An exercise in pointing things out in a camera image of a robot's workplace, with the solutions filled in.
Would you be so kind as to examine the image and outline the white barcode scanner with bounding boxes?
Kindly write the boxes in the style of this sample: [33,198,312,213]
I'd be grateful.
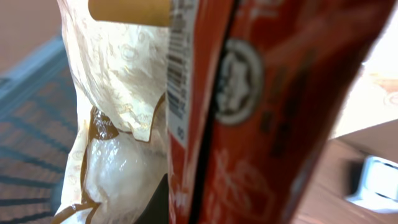
[345,156,397,213]

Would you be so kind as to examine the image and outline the beige brown snack bag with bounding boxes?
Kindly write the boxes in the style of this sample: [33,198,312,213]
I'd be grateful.
[53,0,169,223]

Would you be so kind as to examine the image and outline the red snack stick packet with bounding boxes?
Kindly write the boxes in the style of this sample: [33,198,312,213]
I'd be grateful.
[167,0,395,223]

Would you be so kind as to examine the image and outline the grey mesh plastic basket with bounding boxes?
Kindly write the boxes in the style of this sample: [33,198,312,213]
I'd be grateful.
[1,35,77,223]

